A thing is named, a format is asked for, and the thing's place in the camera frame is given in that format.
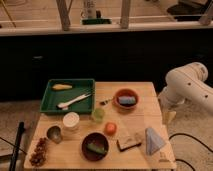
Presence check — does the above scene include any blue sponge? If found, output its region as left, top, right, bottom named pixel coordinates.
left=118, top=96, right=136, bottom=104

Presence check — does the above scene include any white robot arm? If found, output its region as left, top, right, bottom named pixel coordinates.
left=158, top=62, right=213, bottom=125

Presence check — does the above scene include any blue folded cloth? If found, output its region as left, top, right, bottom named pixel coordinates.
left=145, top=127, right=166, bottom=155

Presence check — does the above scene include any brown scrub block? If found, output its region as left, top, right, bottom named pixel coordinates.
left=117, top=134, right=142, bottom=152

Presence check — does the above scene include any orange bowl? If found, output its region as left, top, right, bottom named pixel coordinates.
left=113, top=88, right=139, bottom=110

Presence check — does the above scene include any orange tomato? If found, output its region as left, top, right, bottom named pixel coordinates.
left=104, top=122, right=117, bottom=135

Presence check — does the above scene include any green cup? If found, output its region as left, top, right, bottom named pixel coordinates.
left=91, top=108, right=105, bottom=123

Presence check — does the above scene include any dark brown bowl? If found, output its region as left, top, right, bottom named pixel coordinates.
left=81, top=132, right=109, bottom=161

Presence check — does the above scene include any green pepper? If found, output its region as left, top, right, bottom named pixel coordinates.
left=87, top=143, right=107, bottom=155

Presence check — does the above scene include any green tray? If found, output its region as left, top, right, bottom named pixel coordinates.
left=40, top=79, right=95, bottom=115

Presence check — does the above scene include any metal cup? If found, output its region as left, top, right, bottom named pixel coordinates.
left=47, top=126, right=62, bottom=144

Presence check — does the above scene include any brown grape bunch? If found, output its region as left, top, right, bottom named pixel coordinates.
left=30, top=138, right=47, bottom=167

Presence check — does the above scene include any black stand pole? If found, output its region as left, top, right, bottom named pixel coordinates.
left=9, top=122, right=25, bottom=171

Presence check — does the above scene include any black cable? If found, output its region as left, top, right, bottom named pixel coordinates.
left=168, top=132, right=213, bottom=171

